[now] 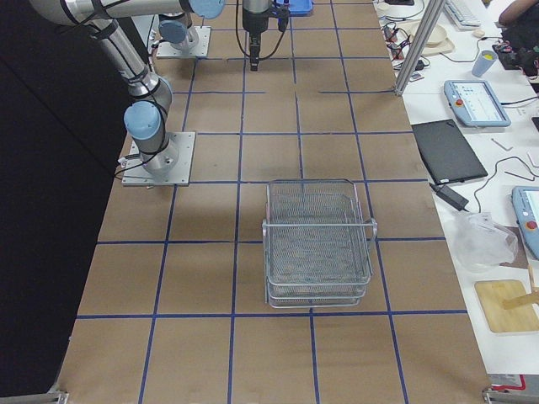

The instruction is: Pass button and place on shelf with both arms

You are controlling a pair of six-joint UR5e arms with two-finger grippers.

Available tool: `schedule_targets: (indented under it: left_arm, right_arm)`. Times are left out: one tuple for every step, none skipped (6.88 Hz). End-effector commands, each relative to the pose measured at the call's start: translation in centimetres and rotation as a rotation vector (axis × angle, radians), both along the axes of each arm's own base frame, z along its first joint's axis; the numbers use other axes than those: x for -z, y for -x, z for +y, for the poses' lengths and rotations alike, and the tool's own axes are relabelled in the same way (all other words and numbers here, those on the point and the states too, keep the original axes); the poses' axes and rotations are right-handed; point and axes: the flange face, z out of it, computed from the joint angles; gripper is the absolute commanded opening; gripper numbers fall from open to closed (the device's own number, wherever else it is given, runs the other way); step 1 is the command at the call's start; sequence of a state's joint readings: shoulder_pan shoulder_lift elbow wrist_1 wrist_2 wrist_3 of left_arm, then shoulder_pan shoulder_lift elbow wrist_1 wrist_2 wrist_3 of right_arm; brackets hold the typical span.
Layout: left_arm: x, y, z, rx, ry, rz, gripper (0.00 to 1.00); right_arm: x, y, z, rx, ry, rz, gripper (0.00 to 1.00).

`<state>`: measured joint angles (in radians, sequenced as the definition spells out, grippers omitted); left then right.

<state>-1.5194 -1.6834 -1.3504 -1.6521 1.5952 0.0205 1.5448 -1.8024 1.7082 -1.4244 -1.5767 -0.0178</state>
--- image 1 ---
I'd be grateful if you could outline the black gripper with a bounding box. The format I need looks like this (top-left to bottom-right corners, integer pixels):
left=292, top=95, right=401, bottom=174
left=242, top=0, right=271, bottom=70

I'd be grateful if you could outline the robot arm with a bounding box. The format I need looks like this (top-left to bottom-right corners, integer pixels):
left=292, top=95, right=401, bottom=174
left=157, top=1, right=287, bottom=72
left=30, top=1, right=225, bottom=177

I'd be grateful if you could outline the blue plastic tray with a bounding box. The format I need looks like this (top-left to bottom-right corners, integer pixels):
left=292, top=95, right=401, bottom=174
left=277, top=0, right=313, bottom=17

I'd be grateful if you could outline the white keyboard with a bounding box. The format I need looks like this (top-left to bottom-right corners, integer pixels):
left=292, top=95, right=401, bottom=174
left=444, top=0, right=481, bottom=30

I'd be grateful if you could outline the blue teach pendant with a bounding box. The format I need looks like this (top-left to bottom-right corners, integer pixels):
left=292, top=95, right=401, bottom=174
left=511, top=186, right=539, bottom=259
left=443, top=80, right=511, bottom=127

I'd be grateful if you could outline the black closed laptop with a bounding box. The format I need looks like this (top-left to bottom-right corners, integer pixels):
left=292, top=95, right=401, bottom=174
left=412, top=119, right=488, bottom=185

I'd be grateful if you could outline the light blue cup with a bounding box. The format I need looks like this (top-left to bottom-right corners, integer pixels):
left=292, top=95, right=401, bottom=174
left=472, top=50, right=498, bottom=77

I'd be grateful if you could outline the black power adapter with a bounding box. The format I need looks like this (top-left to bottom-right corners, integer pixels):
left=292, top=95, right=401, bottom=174
left=429, top=183, right=469, bottom=211

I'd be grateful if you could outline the clear plastic bag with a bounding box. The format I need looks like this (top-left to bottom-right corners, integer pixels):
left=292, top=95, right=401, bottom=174
left=452, top=212, right=518, bottom=272

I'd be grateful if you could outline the wooden cutting board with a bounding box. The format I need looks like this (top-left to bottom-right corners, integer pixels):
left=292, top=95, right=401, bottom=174
left=474, top=279, right=538, bottom=333

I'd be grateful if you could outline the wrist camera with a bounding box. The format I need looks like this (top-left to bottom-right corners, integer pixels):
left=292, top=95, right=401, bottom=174
left=274, top=0, right=290, bottom=33

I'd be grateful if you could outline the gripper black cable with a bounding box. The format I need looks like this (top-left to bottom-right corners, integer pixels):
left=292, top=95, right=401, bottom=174
left=234, top=0, right=288, bottom=60

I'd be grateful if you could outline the aluminium frame post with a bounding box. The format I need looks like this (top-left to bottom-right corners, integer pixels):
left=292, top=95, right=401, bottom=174
left=394, top=0, right=445, bottom=96

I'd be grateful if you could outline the silver wire mesh shelf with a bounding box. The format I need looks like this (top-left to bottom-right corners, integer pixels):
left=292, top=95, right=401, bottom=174
left=262, top=178, right=377, bottom=308

